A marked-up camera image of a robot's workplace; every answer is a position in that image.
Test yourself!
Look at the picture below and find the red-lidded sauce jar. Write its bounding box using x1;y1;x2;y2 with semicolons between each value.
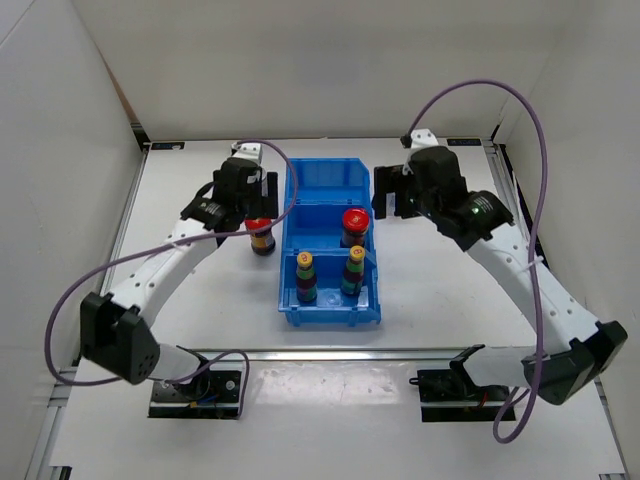
341;207;370;248
245;218;276;256

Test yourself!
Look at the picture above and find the yellow-capped sauce bottle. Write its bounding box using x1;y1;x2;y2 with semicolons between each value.
296;251;317;303
341;245;366;296

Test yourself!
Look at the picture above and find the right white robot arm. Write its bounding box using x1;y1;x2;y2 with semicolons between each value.
372;146;628;405

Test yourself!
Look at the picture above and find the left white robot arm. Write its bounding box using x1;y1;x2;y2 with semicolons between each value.
80;144;278;400

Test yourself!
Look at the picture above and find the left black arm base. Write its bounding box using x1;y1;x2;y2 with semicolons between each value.
147;350;250;420

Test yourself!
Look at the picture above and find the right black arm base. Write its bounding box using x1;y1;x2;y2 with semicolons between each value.
408;344;510;423

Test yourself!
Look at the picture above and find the blue three-compartment plastic bin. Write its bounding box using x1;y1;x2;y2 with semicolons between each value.
278;158;381;327

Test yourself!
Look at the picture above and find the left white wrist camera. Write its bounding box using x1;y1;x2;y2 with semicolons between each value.
231;142;263;165

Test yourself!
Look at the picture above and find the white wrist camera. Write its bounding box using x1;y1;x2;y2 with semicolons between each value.
231;142;263;165
400;129;439;149

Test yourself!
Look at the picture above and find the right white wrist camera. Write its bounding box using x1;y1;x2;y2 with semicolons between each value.
400;129;439;149

